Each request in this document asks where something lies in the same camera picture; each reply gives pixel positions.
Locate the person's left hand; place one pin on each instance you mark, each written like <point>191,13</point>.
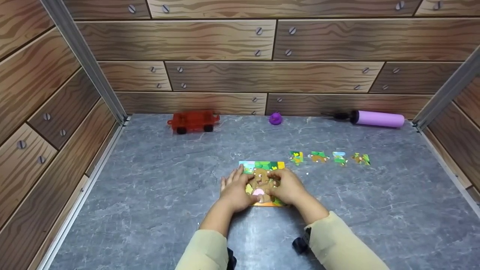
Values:
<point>235,194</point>

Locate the person's right hand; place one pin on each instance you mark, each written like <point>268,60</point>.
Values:
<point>291,189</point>

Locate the person's left thumb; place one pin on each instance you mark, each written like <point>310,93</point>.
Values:
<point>252,196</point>

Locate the person's right fingers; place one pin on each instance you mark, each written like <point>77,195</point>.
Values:
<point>276,177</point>

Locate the person's left fingers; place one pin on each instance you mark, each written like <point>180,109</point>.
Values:
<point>233,176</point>

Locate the colourful bear jigsaw puzzle board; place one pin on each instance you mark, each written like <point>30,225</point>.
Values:
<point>263,168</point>

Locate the person's left forearm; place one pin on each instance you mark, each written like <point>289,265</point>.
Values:
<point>214,236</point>

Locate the person's right forearm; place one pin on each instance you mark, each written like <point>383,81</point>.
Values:
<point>337,240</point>

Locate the green yellow puzzle piece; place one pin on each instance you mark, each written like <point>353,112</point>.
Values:
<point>296,157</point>

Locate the green brown puzzle piece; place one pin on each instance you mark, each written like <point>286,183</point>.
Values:
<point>318,156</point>

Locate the purple rubber duck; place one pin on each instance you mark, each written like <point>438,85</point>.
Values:
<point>275,119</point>

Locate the blue green puzzle piece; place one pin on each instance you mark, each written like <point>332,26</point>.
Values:
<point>339,157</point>

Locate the black wrist band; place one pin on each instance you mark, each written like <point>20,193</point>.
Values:
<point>231,260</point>
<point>302,242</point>

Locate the red toy car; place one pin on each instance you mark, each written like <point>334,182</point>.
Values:
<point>193,121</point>

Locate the green orange puzzle piece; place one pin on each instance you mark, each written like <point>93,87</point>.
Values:
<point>361,159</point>

